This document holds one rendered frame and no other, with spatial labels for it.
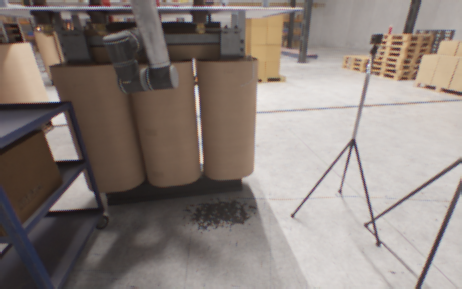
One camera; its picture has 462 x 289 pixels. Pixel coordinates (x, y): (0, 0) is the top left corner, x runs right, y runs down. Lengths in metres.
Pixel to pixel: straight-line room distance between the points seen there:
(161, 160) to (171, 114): 0.35
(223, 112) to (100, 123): 0.78
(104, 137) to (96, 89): 0.31
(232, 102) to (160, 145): 0.57
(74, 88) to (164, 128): 0.56
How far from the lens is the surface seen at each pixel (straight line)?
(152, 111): 1.60
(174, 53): 1.65
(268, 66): 6.47
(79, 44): 1.66
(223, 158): 1.75
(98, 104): 1.66
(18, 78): 3.81
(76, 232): 1.83
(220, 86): 1.56
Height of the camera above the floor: 1.25
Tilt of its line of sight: 26 degrees down
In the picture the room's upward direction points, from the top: 1 degrees counter-clockwise
